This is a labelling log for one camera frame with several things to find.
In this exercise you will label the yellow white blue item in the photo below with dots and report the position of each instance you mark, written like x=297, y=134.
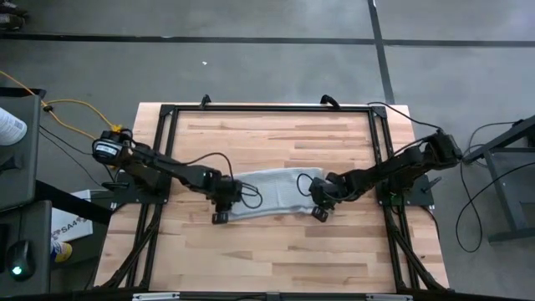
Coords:
x=62, y=252

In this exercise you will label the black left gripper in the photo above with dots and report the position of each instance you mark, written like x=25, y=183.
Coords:
x=227, y=196

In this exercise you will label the silver edge bracket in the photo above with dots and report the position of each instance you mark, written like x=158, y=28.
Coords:
x=388, y=297
x=154, y=297

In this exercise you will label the black aluminium table frame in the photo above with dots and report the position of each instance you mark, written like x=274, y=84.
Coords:
x=271, y=108

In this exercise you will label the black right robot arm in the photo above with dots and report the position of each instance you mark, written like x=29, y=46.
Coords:
x=397, y=165

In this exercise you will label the person's dark shoe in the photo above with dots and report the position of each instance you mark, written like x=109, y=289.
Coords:
x=12, y=8
x=10, y=21

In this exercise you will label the black computer mouse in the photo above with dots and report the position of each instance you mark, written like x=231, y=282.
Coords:
x=21, y=259

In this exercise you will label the grey waffle microfiber towel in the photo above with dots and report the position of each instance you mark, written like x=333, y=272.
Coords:
x=280, y=190

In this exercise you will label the small black table clamp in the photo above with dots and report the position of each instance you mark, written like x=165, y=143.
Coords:
x=205, y=100

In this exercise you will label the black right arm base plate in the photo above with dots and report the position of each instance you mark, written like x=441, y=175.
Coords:
x=414, y=194

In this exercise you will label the large black table clamp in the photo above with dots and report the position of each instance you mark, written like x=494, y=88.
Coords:
x=330, y=100

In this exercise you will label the grey cabinet top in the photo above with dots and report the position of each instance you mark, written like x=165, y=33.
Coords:
x=18, y=167

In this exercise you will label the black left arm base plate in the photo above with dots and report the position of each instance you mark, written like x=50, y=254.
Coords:
x=142, y=196

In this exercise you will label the black diagonal bar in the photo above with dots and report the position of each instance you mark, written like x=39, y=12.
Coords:
x=71, y=201

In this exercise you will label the white labelled bottle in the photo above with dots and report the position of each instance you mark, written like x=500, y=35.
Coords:
x=10, y=127

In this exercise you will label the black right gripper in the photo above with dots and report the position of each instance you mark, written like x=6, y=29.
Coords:
x=326, y=191

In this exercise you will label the grey mouse desk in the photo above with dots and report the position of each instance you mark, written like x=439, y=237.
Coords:
x=37, y=267

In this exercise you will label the white printed cardboard box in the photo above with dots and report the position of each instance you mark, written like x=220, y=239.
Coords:
x=69, y=221

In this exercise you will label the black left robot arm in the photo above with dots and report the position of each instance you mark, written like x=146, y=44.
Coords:
x=167, y=167

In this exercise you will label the black metal stand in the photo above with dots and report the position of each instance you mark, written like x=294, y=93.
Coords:
x=505, y=171

